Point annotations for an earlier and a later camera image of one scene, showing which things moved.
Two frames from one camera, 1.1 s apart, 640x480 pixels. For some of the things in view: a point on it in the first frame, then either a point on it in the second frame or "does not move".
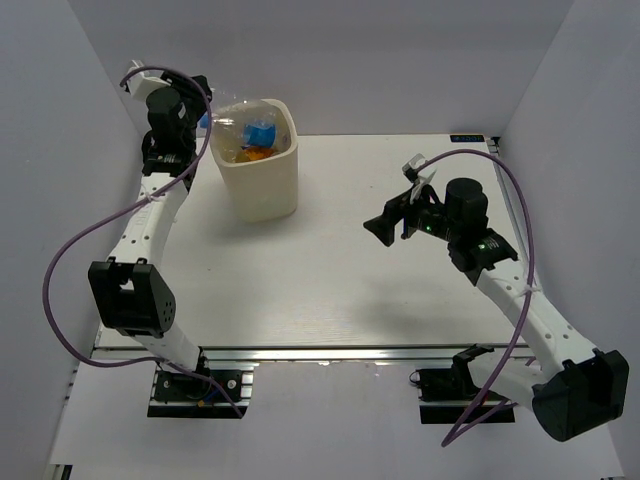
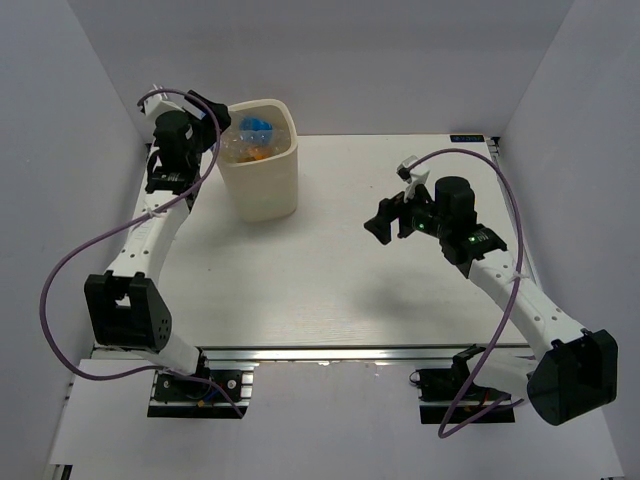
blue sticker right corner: x=467 y=138 does not move
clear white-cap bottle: x=250 y=120 -> x=249 y=143
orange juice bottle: x=250 y=153 does not move
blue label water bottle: x=234 y=131 does not move
